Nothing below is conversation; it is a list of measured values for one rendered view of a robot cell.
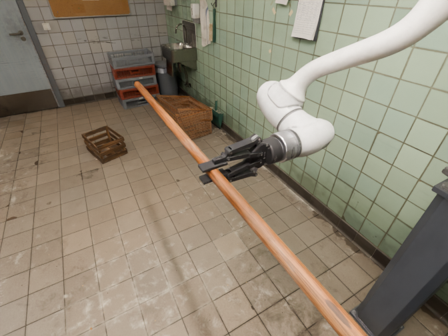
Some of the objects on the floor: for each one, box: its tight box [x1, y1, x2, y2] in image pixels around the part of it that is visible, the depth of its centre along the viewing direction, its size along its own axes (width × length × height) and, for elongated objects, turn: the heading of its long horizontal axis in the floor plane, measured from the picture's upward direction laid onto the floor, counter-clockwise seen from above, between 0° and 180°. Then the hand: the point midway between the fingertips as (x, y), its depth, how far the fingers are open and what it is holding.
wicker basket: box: [164, 122, 212, 140], centre depth 322 cm, size 49×56×28 cm
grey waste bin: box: [155, 60, 179, 100], centre depth 413 cm, size 37×37×55 cm
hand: (213, 170), depth 64 cm, fingers closed on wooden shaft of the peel, 3 cm apart
